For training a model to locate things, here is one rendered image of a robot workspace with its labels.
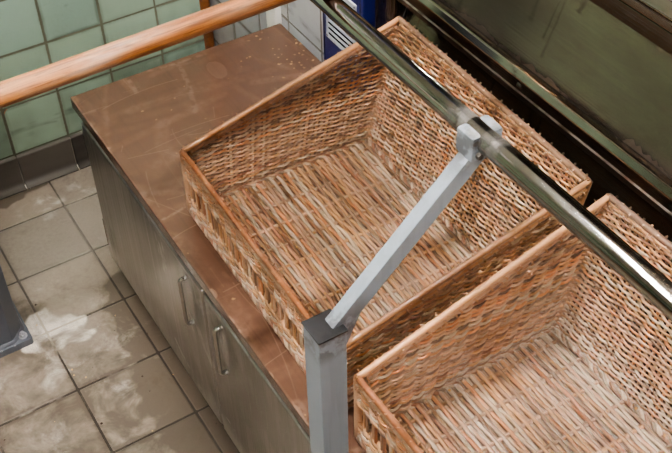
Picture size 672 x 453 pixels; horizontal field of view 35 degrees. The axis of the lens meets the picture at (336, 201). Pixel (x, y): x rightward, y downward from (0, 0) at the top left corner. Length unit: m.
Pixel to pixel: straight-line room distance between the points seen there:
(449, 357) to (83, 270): 1.34
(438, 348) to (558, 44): 0.50
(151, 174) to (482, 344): 0.78
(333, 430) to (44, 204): 1.69
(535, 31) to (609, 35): 0.15
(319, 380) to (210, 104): 1.03
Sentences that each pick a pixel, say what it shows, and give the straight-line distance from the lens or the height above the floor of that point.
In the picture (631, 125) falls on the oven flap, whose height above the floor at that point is 0.97.
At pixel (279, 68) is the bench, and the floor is 0.58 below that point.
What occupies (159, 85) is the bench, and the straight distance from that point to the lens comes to 2.36.
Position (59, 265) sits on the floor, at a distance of 2.83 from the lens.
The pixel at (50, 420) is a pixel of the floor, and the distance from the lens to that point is 2.51.
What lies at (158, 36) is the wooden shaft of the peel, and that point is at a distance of 1.39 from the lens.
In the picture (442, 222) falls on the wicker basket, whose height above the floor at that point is 0.59.
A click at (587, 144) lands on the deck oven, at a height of 0.87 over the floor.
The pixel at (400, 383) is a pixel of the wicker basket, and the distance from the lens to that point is 1.64.
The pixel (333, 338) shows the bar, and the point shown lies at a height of 0.95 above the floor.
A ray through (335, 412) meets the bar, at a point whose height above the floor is 0.80.
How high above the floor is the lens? 1.97
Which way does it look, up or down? 43 degrees down
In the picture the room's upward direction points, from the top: 1 degrees counter-clockwise
